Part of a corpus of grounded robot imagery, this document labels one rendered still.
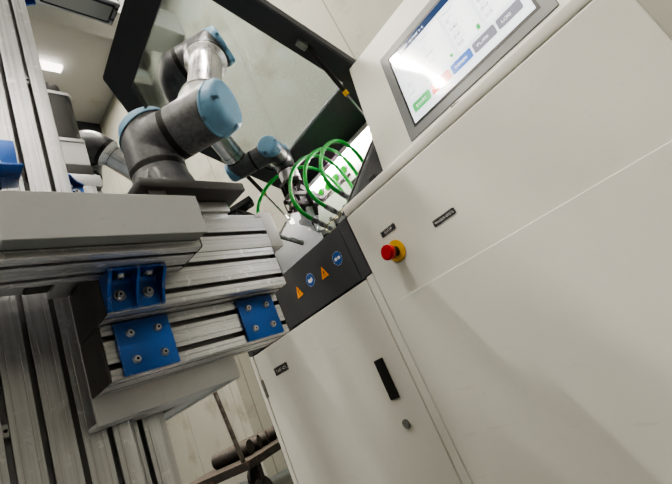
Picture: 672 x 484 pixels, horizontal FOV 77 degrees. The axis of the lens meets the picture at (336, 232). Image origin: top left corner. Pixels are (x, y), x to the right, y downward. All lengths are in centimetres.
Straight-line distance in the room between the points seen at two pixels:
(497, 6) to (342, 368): 101
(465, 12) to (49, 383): 124
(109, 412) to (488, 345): 69
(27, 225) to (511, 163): 75
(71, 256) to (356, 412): 84
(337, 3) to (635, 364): 400
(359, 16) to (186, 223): 365
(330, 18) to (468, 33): 324
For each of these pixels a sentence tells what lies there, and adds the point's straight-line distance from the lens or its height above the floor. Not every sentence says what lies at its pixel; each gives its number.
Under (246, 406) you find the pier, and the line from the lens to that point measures 513.
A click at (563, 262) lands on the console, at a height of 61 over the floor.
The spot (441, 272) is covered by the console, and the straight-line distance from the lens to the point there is 93.
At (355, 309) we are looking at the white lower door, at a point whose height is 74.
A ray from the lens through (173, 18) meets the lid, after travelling 169.
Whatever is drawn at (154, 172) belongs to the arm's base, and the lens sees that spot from 92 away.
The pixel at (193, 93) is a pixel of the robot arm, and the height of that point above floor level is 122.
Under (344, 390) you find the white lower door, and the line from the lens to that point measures 124.
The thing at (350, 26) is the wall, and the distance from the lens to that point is 424.
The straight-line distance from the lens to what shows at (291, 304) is 132.
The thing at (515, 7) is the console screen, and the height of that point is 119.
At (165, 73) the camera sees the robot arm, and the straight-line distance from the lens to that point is 137.
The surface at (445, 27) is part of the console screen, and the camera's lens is 134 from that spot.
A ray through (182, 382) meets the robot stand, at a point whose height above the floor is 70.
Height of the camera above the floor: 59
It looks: 18 degrees up
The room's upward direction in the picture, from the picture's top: 25 degrees counter-clockwise
